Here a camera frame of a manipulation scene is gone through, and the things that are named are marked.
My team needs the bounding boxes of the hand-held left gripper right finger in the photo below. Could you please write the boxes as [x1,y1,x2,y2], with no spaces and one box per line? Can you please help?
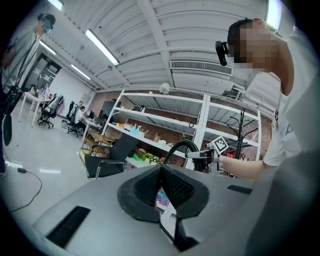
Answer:
[159,164,255,256]

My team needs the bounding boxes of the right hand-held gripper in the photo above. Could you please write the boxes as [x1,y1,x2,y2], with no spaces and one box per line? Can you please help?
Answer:
[184,136,229,173]

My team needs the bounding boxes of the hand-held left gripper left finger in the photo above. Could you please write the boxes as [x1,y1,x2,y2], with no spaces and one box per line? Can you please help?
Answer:
[32,164,177,256]

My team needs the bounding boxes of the black vacuum hose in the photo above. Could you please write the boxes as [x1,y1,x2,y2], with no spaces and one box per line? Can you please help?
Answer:
[164,139,211,173]

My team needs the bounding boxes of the person's right forearm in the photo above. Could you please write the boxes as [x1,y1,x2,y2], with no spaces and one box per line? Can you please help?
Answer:
[219,154,266,180]

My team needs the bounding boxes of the white metal shelving unit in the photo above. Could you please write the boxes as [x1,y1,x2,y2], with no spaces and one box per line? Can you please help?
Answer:
[101,89,263,221]

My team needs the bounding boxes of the black coat stand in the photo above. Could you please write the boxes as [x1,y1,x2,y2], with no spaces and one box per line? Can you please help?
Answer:
[229,107,259,161]

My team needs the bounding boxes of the purple toy pieces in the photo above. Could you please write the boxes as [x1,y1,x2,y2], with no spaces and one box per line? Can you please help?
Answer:
[156,189,171,209]

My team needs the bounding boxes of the green tray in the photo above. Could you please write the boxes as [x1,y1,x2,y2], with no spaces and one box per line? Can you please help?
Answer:
[131,151,151,164]

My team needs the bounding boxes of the black visitor chair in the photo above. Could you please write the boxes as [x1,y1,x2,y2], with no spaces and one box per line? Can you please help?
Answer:
[84,136,140,180]

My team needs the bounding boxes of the ceiling air conditioner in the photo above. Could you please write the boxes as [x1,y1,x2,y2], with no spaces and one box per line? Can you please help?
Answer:
[169,59,248,94]

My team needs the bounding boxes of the black office chair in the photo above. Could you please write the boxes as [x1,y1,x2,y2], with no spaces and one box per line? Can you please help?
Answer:
[37,92,65,130]
[65,100,85,138]

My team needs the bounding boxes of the person's white t-shirt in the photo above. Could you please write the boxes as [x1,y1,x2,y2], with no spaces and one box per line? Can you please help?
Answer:
[263,24,320,168]

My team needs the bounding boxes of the person's head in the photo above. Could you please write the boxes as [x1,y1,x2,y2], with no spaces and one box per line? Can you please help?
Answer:
[227,17,295,96]

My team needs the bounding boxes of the white table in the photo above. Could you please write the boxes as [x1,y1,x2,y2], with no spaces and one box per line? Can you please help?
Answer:
[18,91,53,129]

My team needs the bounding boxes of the long ceiling light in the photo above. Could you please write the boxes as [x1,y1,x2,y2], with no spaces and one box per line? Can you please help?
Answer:
[38,39,57,56]
[265,0,284,31]
[84,28,121,67]
[70,63,92,81]

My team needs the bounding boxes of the black power cable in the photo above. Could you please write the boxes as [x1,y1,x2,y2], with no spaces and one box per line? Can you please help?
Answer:
[9,170,43,213]

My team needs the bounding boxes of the white dome camera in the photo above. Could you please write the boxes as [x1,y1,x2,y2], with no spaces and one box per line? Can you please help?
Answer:
[158,82,171,95]

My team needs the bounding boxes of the wooden chair frame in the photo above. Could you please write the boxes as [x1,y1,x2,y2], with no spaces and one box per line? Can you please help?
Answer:
[79,128,116,166]

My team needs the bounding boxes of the black head camera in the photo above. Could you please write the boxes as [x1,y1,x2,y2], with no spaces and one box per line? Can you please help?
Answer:
[214,40,230,67]

